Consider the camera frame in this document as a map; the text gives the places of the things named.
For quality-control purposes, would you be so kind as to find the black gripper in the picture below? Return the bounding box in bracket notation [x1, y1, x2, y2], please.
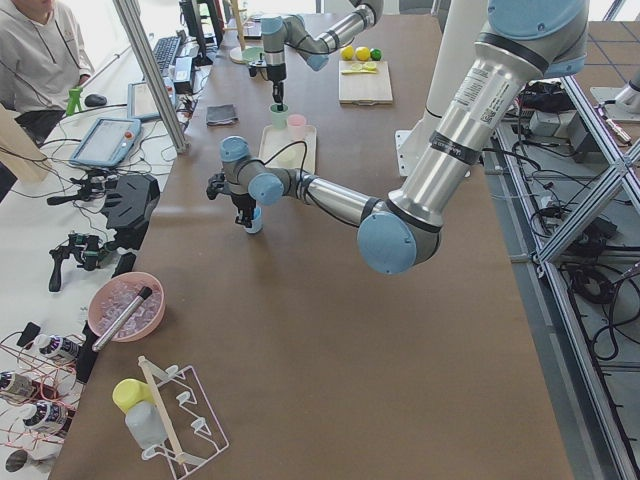
[248, 53, 286, 110]
[206, 173, 256, 228]

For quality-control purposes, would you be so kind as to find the light blue cup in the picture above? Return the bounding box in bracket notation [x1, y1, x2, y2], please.
[244, 206, 263, 235]

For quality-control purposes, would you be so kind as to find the green cup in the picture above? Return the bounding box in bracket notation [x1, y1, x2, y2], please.
[269, 103, 289, 130]

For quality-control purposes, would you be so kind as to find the pink cup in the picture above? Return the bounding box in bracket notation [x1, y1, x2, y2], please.
[287, 114, 307, 141]

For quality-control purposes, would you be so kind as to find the cream white cup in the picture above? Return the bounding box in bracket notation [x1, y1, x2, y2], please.
[277, 146, 298, 168]

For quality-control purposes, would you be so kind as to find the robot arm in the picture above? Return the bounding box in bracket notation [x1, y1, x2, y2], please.
[261, 0, 384, 112]
[206, 1, 589, 275]

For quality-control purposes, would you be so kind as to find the cream rabbit tray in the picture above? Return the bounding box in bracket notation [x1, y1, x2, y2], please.
[258, 125, 317, 173]

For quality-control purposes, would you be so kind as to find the green bowl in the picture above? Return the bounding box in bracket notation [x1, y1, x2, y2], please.
[241, 46, 264, 64]

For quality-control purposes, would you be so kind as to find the wooden mug tree stand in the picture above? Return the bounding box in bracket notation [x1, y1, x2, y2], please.
[224, 0, 248, 65]

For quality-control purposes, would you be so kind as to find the grey folded cloth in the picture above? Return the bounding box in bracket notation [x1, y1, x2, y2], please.
[206, 104, 238, 126]

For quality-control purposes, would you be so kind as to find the yellow plastic knife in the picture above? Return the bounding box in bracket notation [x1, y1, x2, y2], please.
[340, 69, 378, 75]

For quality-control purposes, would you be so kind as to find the yellow lemon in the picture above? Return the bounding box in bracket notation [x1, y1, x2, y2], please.
[354, 46, 371, 62]
[340, 45, 355, 61]

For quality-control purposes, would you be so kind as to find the wooden cutting board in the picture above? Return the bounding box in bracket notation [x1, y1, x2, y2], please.
[338, 60, 393, 105]

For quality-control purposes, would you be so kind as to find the green lime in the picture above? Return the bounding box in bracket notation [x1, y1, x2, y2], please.
[370, 48, 382, 61]

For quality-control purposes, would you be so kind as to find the black plastic housing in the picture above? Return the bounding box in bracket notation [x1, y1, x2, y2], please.
[100, 174, 160, 250]

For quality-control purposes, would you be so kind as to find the black monitor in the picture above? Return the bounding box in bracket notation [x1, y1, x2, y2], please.
[178, 0, 213, 66]

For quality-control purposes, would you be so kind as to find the black keyboard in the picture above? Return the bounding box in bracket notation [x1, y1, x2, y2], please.
[152, 36, 181, 71]

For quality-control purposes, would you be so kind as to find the metal muddler stick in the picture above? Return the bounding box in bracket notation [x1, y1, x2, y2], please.
[92, 286, 153, 352]

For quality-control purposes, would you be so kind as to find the blue teach pendant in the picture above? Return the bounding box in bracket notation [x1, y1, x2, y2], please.
[69, 118, 141, 168]
[127, 81, 160, 122]

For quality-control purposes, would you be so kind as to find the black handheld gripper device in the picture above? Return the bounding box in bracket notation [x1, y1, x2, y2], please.
[46, 169, 117, 206]

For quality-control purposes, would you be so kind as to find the pink bowl with ice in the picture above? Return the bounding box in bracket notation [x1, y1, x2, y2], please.
[88, 272, 166, 343]

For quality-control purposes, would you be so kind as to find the computer mouse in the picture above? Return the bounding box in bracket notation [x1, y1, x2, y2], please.
[84, 94, 108, 108]

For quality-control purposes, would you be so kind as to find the yellow cup on rack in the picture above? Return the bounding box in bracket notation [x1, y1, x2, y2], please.
[112, 378, 153, 414]

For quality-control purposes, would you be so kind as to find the translucent cup on rack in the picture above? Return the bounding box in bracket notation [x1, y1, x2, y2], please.
[125, 401, 168, 449]

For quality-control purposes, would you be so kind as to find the person in white shirt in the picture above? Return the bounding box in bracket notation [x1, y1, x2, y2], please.
[1, 1, 94, 144]

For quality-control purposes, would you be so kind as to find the aluminium frame post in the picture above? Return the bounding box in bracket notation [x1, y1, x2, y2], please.
[113, 0, 189, 154]

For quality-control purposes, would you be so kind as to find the white wire cup rack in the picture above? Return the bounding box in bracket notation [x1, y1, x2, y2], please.
[138, 356, 230, 479]

